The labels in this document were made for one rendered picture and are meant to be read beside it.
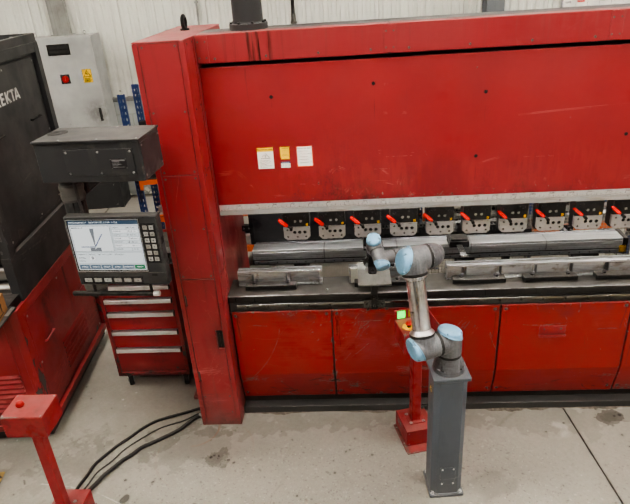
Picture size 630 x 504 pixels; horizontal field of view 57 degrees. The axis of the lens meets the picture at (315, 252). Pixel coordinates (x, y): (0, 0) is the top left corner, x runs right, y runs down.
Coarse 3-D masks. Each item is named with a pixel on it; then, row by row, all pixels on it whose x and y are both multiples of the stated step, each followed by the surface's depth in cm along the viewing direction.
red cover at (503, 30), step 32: (224, 32) 285; (256, 32) 281; (288, 32) 280; (320, 32) 280; (352, 32) 279; (384, 32) 278; (416, 32) 278; (448, 32) 277; (480, 32) 276; (512, 32) 276; (544, 32) 275; (576, 32) 275; (608, 32) 274
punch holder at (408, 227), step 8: (400, 208) 320; (408, 208) 319; (416, 208) 319; (392, 216) 322; (400, 216) 321; (408, 216) 321; (416, 216) 321; (392, 224) 323; (408, 224) 323; (416, 224) 323; (392, 232) 326; (400, 232) 325; (408, 232) 325; (416, 232) 325
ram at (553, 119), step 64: (256, 64) 292; (320, 64) 288; (384, 64) 287; (448, 64) 285; (512, 64) 284; (576, 64) 282; (256, 128) 304; (320, 128) 302; (384, 128) 300; (448, 128) 299; (512, 128) 298; (576, 128) 296; (256, 192) 319; (320, 192) 318; (384, 192) 316; (448, 192) 314; (512, 192) 313
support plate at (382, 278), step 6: (360, 264) 336; (360, 270) 329; (384, 270) 328; (360, 276) 323; (366, 276) 323; (372, 276) 322; (378, 276) 322; (384, 276) 321; (360, 282) 317; (366, 282) 316; (372, 282) 316; (378, 282) 316; (384, 282) 315; (390, 282) 315
